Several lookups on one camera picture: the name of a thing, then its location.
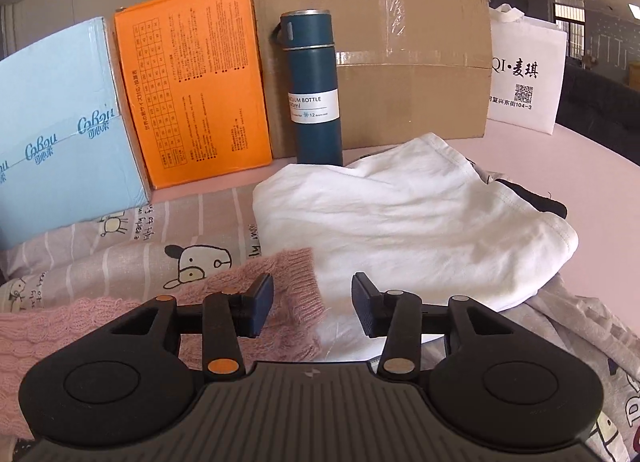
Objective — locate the dark sofa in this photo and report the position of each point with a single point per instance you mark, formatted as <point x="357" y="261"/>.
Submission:
<point x="600" y="106"/>

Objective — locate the white t-shirt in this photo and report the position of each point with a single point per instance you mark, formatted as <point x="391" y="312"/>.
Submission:
<point x="400" y="222"/>

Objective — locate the pink knit sweater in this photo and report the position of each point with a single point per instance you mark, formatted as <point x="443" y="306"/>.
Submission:
<point x="292" y="274"/>

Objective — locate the black cloth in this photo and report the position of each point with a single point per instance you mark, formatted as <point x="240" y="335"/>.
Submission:
<point x="537" y="202"/>

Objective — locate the brown cardboard box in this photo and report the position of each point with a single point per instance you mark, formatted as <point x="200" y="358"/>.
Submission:
<point x="400" y="91"/>

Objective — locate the large light blue carton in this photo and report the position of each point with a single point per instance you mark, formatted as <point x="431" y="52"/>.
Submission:
<point x="65" y="91"/>

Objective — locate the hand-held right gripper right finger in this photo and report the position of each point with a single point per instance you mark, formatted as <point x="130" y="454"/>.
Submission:
<point x="362" y="308"/>

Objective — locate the dark blue vacuum bottle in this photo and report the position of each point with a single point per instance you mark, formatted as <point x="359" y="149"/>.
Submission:
<point x="315" y="71"/>

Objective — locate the cartoon printed striped bedsheet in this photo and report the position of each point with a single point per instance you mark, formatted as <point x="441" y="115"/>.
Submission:
<point x="125" y="252"/>

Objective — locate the orange carton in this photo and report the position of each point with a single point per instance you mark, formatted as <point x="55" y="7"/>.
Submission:
<point x="190" y="81"/>

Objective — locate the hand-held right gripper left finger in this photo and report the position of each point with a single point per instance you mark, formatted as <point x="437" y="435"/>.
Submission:
<point x="262" y="303"/>

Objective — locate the white tote bag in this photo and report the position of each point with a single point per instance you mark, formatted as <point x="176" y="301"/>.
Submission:
<point x="525" y="71"/>

